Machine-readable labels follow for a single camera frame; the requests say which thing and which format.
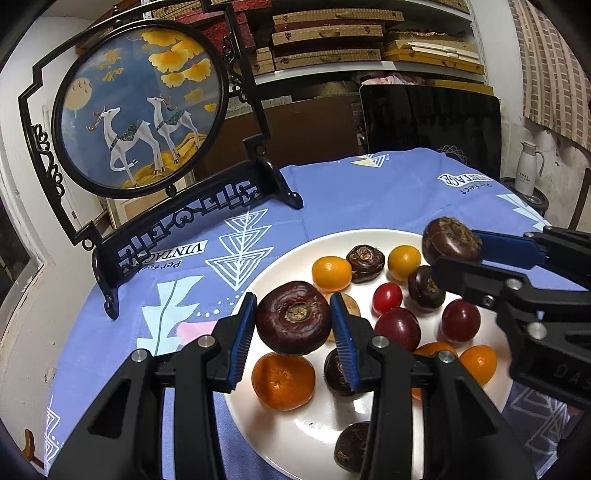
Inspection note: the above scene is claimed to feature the blue printed tablecloth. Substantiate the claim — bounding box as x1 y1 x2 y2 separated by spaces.
44 148 591 480

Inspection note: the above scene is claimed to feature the dark red plum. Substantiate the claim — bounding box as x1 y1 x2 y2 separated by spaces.
440 298 482 344
374 307 422 352

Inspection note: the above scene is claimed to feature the plaid curtain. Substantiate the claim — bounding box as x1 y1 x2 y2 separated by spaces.
510 0 591 148

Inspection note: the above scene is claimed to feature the white thermos jug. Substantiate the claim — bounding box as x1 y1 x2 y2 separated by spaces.
515 141 546 195

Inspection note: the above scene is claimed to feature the stack of brown clasp boxes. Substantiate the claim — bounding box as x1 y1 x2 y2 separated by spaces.
254 7 404 77

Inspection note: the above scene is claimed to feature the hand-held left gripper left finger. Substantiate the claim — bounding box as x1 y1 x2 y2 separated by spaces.
48 292 257 480

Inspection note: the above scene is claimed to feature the round deer embroidery screen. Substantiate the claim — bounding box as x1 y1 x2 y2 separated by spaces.
17 0 304 320

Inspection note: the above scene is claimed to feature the white round plate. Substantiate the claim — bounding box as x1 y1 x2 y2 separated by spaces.
225 228 513 480

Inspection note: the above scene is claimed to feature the red cherry tomato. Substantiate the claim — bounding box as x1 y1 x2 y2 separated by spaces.
372 282 403 315

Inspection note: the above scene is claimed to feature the dark water chestnut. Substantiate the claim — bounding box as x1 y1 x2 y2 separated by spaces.
407 265 446 313
346 244 386 283
334 421 372 472
323 347 365 398
255 281 332 356
422 216 483 265

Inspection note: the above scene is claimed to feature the sliding glass window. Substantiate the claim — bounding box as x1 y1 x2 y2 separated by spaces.
0 198 47 333

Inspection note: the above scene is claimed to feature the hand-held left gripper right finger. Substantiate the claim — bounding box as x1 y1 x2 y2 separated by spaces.
330 292 536 480

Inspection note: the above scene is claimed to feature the stack of red boxes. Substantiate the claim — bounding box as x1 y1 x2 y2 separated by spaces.
175 0 254 49

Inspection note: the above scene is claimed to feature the dark round stool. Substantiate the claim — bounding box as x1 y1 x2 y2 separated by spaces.
501 178 550 215

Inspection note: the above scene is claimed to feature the pale yellow round fruit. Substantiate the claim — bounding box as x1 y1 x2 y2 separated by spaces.
342 294 362 324

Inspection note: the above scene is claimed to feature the pink cloth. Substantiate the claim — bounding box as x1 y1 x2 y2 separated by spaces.
367 70 428 86

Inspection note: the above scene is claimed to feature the white metal shelf unit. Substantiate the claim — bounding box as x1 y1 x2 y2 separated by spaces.
249 0 490 88

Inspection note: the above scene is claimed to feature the stack of yellow flat boxes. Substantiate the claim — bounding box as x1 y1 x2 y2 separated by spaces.
383 30 486 75

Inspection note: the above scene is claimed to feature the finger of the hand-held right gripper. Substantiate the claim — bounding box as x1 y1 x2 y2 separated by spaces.
434 258 591 370
471 226 591 291

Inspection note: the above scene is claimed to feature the brown cardboard board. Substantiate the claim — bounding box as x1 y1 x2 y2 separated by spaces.
256 95 365 167

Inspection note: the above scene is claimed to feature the small orange mandarin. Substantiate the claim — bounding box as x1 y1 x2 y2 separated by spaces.
458 344 498 386
312 256 352 292
411 342 459 401
387 244 422 282
252 352 317 411

